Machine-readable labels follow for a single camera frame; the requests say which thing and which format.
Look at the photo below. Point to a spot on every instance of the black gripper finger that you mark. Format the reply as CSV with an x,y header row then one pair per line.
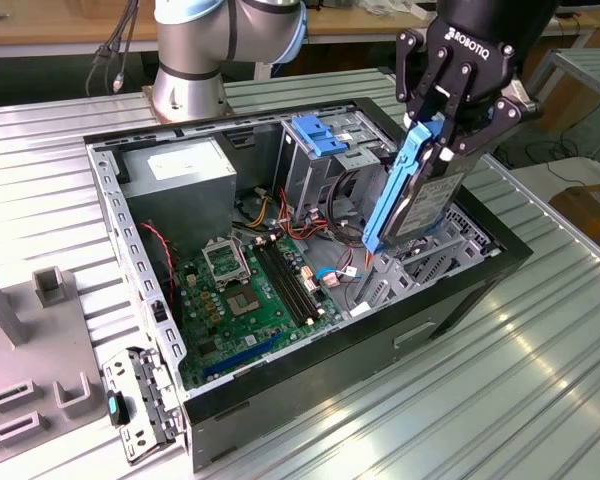
x,y
430,85
495,120

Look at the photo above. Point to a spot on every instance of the hard disk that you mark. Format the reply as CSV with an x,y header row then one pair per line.
x,y
425,205

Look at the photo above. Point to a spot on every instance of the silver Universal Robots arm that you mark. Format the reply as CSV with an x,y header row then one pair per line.
x,y
195,40

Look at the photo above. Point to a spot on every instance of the metal disk bay cage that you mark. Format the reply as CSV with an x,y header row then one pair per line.
x,y
380,290

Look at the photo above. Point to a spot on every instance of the blue plastic drive latch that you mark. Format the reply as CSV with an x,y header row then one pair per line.
x,y
320,137

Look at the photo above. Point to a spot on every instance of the brown cardboard box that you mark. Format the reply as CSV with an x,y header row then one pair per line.
x,y
595,215

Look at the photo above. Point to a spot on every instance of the metal optical drive cage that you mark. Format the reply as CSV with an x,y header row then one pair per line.
x,y
305,175

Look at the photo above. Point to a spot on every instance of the black RAM slot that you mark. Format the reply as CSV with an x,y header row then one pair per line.
x,y
286,281
302,276
294,279
278,284

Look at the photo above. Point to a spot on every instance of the grey power supply unit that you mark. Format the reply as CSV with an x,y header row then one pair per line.
x,y
180,200

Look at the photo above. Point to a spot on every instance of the CPU socket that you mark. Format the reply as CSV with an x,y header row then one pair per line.
x,y
242,302

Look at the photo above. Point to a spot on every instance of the black open PC case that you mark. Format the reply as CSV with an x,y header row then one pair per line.
x,y
330,370

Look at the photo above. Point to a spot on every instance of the green motherboard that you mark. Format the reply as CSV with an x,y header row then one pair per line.
x,y
215,320

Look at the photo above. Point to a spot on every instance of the blue expansion slot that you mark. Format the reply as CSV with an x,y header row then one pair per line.
x,y
240,356

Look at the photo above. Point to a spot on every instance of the wooden desk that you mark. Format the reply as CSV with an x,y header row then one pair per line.
x,y
55,25

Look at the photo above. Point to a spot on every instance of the black clip with blue tab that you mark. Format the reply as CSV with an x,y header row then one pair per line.
x,y
115,407

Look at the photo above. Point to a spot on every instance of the grey parts rack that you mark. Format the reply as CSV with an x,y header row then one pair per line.
x,y
30,345

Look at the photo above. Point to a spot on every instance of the metal slot retainer bracket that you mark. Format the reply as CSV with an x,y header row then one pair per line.
x,y
130,440

